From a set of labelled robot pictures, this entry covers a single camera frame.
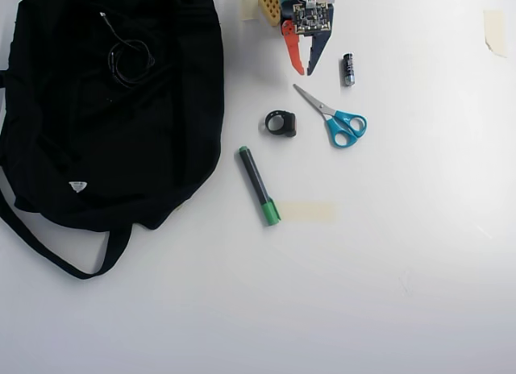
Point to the yellow perforated robot arm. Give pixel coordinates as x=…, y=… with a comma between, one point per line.
x=269, y=7

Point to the camera circuit board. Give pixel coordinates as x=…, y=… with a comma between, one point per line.
x=312, y=19

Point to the beige masking tape strip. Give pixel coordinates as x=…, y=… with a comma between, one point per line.
x=496, y=31
x=310, y=213
x=249, y=7

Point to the black cylindrical battery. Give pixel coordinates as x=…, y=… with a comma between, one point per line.
x=348, y=69

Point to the green marker pen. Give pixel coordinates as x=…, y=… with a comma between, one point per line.
x=256, y=180

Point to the black fabric bag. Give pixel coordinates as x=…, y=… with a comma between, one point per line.
x=121, y=148

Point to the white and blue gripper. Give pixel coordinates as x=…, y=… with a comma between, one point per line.
x=317, y=52

